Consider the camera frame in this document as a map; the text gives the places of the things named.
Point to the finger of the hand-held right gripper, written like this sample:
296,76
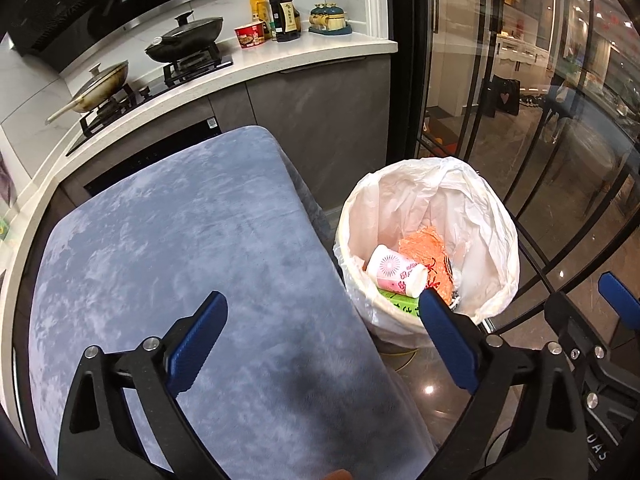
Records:
575,330
622,305

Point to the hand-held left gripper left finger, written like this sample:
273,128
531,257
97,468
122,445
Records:
197,340

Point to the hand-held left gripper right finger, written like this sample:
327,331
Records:
447,340

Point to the green cardboard box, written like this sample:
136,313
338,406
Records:
400,302

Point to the pink printed paper cup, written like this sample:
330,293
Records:
392,270

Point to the orange ribbed sponge cloth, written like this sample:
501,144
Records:
422,247

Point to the trash bin with white liner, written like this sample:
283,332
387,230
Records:
480,210

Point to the blue-grey velvet tablecloth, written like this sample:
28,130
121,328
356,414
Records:
175,240

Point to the glass sliding door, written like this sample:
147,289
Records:
550,135

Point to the black built-in appliance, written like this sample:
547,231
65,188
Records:
150,155

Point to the black bag with heart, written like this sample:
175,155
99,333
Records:
502,95

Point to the dark grey base cabinets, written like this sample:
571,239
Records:
320,125

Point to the black gas stove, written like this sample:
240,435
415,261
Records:
150,95

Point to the beige frying pan with lid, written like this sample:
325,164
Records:
102,82

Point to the black wok with lid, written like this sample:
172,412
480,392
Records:
187,35

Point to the red instant noodle bowl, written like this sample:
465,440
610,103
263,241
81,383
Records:
250,36

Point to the white kitchen countertop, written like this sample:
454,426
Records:
310,52

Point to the small green-capped bottle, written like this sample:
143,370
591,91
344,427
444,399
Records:
270,30

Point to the dark soy sauce bottle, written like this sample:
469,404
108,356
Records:
285,15

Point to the yellow packet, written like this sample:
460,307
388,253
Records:
259,6

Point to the seasoning jar set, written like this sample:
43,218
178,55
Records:
327,19

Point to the black range hood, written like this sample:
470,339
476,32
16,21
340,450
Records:
100,5

